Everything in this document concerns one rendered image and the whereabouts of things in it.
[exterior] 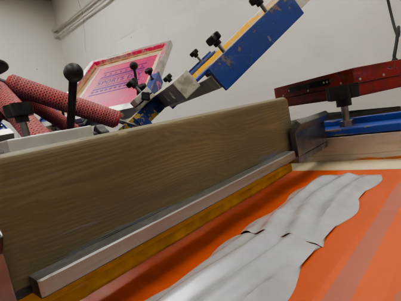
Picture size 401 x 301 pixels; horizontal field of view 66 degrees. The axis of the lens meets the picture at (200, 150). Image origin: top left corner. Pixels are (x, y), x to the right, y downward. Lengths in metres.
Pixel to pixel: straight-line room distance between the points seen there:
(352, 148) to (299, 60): 1.95
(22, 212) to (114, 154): 0.06
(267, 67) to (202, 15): 0.79
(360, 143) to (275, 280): 0.31
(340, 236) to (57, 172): 0.19
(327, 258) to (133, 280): 0.13
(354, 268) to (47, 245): 0.17
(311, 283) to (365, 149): 0.30
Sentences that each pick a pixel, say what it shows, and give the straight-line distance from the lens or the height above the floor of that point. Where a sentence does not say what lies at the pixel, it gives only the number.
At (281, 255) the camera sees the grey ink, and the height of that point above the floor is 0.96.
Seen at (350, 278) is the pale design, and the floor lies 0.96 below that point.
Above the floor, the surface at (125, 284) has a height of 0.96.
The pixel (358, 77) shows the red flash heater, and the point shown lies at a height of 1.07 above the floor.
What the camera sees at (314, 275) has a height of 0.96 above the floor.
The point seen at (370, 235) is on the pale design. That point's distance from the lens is 0.25.
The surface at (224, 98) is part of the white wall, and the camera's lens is 2.75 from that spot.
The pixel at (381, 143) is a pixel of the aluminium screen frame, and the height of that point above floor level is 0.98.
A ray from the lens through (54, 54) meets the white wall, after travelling 4.94.
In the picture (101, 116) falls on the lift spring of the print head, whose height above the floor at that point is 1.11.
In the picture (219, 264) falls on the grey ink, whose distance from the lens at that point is 0.21.
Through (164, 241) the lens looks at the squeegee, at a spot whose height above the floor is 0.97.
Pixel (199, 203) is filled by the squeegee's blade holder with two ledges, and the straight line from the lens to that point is 0.24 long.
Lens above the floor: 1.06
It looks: 7 degrees down
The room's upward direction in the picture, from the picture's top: 11 degrees counter-clockwise
